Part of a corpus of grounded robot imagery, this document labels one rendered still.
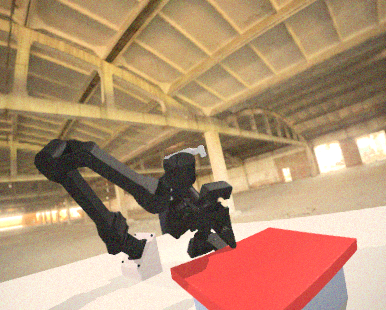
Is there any red box lid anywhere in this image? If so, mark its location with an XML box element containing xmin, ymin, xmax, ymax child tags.
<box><xmin>170</xmin><ymin>227</ymin><xmax>357</xmax><ymax>310</ymax></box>

